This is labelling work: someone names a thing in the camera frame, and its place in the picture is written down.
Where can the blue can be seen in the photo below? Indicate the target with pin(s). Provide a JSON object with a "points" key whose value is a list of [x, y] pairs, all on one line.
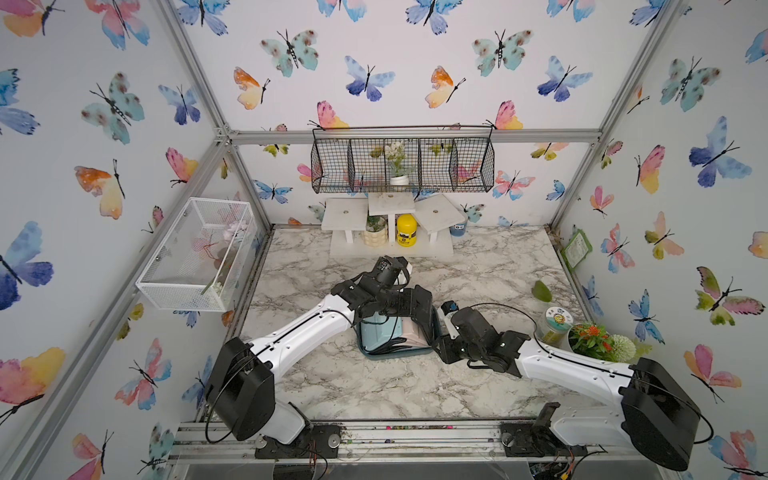
{"points": [[458, 230]]}

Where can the light blue calculator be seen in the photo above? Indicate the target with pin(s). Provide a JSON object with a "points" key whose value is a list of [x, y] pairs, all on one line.
{"points": [[380, 335]]}

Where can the white wooden riser shelf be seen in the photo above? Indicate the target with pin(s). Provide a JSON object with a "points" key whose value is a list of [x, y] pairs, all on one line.
{"points": [[345, 219]]}

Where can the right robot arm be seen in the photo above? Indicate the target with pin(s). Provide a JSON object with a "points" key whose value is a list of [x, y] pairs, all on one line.
{"points": [[641, 406]]}

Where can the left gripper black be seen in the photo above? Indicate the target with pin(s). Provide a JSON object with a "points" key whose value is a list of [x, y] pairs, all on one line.
{"points": [[405, 303]]}

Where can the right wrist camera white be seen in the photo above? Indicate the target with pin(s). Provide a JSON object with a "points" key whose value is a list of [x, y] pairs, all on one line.
{"points": [[446, 311]]}

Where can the small white flower pot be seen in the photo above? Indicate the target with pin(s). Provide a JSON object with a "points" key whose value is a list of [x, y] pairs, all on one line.
{"points": [[395, 154]]}

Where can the pink calculator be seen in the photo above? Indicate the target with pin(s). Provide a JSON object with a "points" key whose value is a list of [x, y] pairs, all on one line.
{"points": [[412, 334]]}

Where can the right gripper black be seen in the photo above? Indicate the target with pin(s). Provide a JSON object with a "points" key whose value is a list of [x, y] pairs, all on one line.
{"points": [[443, 350]]}

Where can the dark teal storage tray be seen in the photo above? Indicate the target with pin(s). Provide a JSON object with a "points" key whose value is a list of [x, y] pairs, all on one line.
{"points": [[400, 352]]}

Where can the black calculator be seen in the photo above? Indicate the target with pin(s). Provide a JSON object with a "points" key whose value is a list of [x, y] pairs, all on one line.
{"points": [[421, 312]]}

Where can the white mesh wall basket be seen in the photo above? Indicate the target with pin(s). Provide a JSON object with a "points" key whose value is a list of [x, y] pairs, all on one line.
{"points": [[197, 265]]}

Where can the green framed card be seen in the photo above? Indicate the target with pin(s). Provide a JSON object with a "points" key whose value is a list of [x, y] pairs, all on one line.
{"points": [[576, 250]]}

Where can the cream bubble plant pot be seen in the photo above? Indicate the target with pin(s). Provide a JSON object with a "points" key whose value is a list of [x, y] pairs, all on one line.
{"points": [[376, 231]]}

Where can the black wire wall basket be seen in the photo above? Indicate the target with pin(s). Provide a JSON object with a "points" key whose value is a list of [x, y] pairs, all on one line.
{"points": [[439, 159]]}

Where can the flower bouquet pot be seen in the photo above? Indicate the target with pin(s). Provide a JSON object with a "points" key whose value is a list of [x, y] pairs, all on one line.
{"points": [[594, 341]]}

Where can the round sticker roll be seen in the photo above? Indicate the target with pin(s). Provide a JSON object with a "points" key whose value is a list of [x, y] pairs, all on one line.
{"points": [[555, 326]]}

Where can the aluminium front rail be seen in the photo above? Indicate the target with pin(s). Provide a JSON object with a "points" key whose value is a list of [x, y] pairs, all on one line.
{"points": [[388, 441]]}

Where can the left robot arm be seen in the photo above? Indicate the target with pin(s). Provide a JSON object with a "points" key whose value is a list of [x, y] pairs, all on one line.
{"points": [[241, 390]]}

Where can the yellow plastic jar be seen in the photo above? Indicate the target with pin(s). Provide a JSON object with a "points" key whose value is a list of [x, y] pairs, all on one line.
{"points": [[406, 230]]}

